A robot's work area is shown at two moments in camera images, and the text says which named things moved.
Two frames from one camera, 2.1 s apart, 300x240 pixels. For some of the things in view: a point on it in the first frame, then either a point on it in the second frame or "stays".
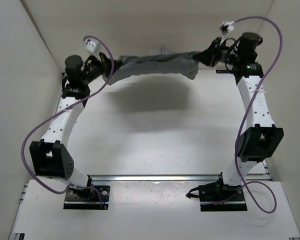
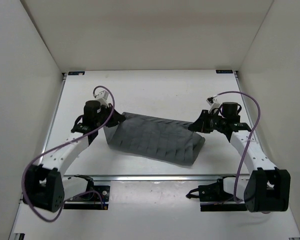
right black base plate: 216,196 stays
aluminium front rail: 190,177 stays
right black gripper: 209,57 → 201,125
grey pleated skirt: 162,60 → 157,138
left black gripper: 106,62 → 116,118
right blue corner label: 223,71 stays
